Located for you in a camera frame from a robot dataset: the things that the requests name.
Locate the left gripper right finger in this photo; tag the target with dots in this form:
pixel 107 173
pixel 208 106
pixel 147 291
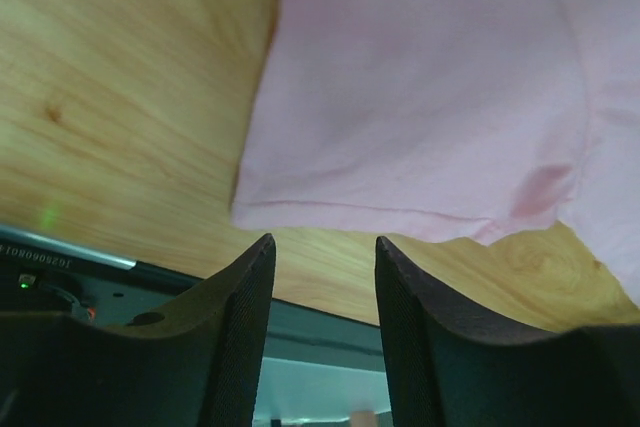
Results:
pixel 453 362

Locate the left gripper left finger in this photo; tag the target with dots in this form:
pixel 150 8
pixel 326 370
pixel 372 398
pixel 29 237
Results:
pixel 196 360

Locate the pink t-shirt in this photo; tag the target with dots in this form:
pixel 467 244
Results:
pixel 443 119

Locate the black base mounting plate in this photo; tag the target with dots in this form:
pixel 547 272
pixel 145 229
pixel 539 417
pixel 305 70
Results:
pixel 120 288

